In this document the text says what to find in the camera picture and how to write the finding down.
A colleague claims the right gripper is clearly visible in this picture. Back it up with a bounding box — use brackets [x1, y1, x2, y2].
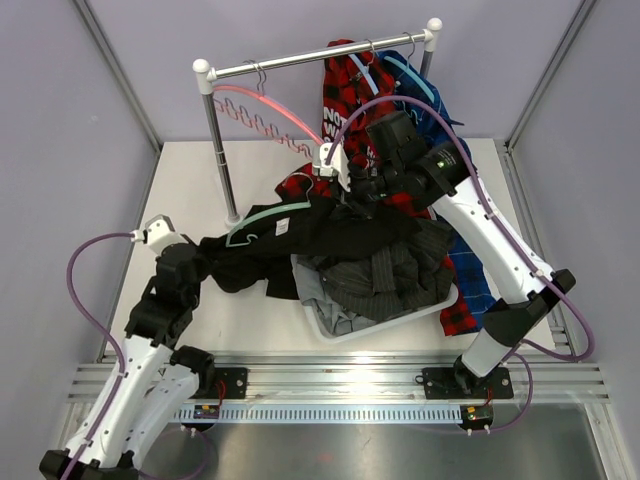
[331, 158, 404, 220]

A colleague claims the mint green hanger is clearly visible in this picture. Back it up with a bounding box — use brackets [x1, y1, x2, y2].
[225, 172, 314, 248]

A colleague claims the black plain shirt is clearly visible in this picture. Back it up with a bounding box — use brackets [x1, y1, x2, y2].
[198, 197, 419, 300]

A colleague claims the black pinstripe shirt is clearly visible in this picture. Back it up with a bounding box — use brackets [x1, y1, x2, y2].
[308, 219, 454, 322]

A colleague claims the red black plaid shirt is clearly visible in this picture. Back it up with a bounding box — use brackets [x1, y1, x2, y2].
[274, 38, 476, 339]

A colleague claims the light blue hanger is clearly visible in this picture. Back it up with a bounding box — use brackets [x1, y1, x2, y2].
[348, 39, 380, 96]

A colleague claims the pink hanger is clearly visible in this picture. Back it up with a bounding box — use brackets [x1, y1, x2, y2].
[213, 84, 324, 159]

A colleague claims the lilac hanger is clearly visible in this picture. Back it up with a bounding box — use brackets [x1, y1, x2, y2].
[245, 60, 267, 96]

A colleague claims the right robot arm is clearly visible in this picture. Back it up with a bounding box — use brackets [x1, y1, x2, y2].
[351, 111, 576, 398]

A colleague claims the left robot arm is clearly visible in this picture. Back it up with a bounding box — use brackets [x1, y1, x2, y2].
[39, 236, 216, 479]

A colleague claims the blue plaid shirt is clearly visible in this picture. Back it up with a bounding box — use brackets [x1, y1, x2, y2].
[394, 80, 495, 336]

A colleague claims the teal hanger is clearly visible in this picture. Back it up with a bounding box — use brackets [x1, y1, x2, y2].
[378, 32, 438, 105]

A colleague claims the white plastic basket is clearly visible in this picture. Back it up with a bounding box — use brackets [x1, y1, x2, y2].
[303, 284, 458, 344]

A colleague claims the clothes rack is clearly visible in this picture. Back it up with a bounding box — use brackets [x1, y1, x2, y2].
[192, 17, 443, 226]

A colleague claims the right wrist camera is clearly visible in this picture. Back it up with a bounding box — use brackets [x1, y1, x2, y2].
[311, 142, 350, 192]

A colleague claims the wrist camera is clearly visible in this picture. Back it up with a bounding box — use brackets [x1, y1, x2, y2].
[130, 214, 189, 256]
[311, 142, 350, 192]

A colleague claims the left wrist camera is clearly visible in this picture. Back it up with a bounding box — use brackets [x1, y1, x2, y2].
[130, 214, 189, 256]

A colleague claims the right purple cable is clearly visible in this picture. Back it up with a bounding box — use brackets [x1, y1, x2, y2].
[324, 94, 596, 436]

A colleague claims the purple cable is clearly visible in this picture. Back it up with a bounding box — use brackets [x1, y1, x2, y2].
[59, 232, 214, 480]
[324, 94, 596, 436]

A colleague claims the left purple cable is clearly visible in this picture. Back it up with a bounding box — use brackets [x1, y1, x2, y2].
[59, 232, 214, 480]

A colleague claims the aluminium rail base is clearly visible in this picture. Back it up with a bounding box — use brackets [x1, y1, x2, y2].
[67, 349, 612, 426]

